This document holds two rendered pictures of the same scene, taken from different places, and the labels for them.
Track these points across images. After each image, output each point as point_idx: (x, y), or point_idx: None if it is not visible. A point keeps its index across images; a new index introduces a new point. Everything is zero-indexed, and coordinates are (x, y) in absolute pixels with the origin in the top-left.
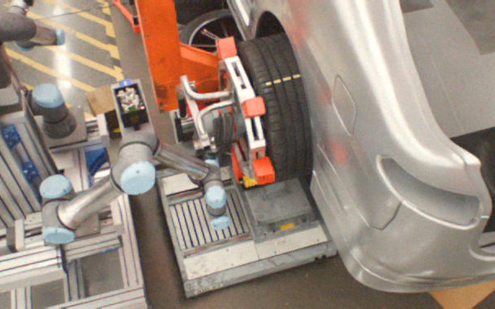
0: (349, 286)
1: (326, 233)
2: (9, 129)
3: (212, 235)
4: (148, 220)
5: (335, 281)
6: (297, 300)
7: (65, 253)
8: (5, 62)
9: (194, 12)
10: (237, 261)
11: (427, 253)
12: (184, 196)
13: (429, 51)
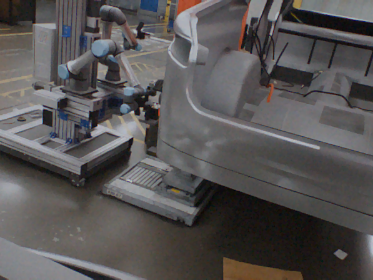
0: (182, 240)
1: (195, 212)
2: (84, 36)
3: (141, 182)
4: (123, 167)
5: (177, 234)
6: (148, 226)
7: (65, 105)
8: (107, 31)
9: None
10: (138, 193)
11: (170, 94)
12: (147, 165)
13: (290, 109)
